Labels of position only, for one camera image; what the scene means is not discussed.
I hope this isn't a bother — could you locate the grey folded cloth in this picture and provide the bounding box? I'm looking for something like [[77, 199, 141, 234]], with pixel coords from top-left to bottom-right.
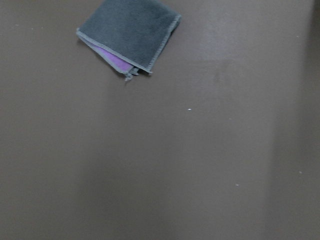
[[76, 0, 181, 81]]

